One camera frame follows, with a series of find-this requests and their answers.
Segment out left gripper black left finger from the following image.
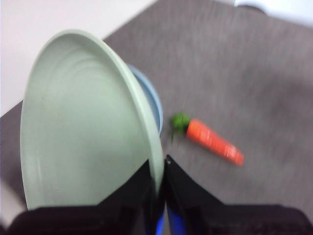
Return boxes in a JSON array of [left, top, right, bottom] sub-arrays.
[[7, 159, 157, 235]]

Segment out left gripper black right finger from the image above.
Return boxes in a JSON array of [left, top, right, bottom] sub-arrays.
[[164, 154, 313, 235]]

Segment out orange carrot with green leaves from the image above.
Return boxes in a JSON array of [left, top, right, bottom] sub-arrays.
[[170, 112, 245, 167]]

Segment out green plate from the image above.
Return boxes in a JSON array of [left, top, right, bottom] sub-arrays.
[[20, 29, 164, 211]]

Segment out blue plate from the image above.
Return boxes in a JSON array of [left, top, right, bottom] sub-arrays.
[[127, 64, 164, 137]]

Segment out white rounded object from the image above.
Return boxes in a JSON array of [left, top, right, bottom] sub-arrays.
[[233, 0, 269, 13]]

